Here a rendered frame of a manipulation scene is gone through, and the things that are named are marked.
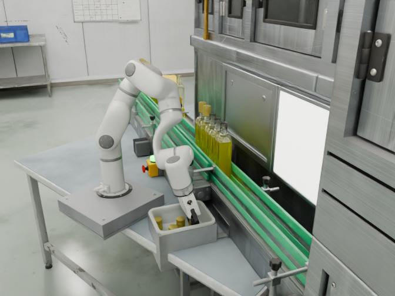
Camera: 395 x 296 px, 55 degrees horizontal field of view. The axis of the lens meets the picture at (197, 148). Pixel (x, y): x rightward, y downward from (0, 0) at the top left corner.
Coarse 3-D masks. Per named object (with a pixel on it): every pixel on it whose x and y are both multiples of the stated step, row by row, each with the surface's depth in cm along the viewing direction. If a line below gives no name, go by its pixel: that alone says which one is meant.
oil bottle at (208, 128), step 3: (207, 126) 161; (210, 126) 160; (213, 126) 160; (207, 129) 160; (210, 129) 159; (207, 132) 160; (207, 135) 160; (207, 138) 161; (207, 141) 161; (207, 144) 162; (207, 147) 162; (207, 150) 163; (207, 153) 163
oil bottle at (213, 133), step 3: (213, 129) 156; (210, 132) 157; (213, 132) 155; (216, 132) 154; (219, 132) 154; (210, 135) 157; (213, 135) 154; (210, 138) 157; (213, 138) 154; (210, 141) 158; (213, 141) 155; (210, 144) 158; (213, 144) 155; (210, 147) 159; (213, 147) 156; (210, 150) 159; (213, 150) 156; (210, 153) 160; (213, 153) 157; (210, 156) 160; (213, 156) 157; (213, 159) 158
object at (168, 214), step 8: (152, 208) 146; (160, 208) 147; (168, 208) 148; (176, 208) 149; (200, 208) 151; (152, 216) 141; (160, 216) 148; (168, 216) 149; (176, 216) 150; (184, 216) 152; (200, 216) 151; (208, 216) 144; (168, 224) 149; (200, 224) 136; (208, 224) 137; (160, 232) 132; (168, 232) 132; (176, 232) 134
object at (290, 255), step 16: (176, 128) 198; (192, 144) 177; (208, 160) 160; (224, 176) 145; (224, 192) 147; (240, 192) 133; (240, 208) 135; (256, 208) 123; (256, 224) 125; (272, 224) 115; (272, 240) 116; (288, 240) 108; (288, 256) 109; (304, 256) 101
